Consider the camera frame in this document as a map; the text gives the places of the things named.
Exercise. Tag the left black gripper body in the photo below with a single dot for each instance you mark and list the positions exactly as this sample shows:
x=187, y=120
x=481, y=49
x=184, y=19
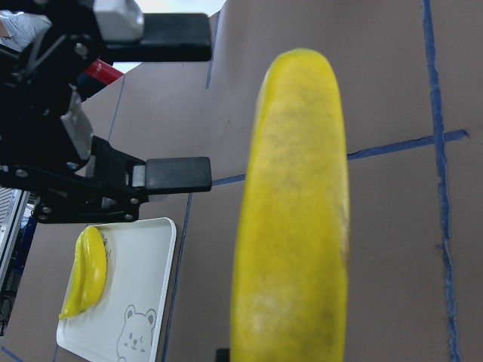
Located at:
x=48, y=146

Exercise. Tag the yellow banana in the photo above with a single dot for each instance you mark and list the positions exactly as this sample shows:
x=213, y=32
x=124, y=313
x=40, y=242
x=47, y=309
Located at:
x=72, y=302
x=95, y=267
x=290, y=279

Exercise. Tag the cream bear tray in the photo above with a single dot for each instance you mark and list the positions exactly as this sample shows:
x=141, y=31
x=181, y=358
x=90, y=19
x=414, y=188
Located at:
x=125, y=324

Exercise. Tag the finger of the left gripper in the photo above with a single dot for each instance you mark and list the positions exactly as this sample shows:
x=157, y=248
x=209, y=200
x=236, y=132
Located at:
x=130, y=35
x=173, y=174

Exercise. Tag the red bottle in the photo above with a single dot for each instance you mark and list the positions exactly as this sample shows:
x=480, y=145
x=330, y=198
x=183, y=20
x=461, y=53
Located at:
x=103, y=72

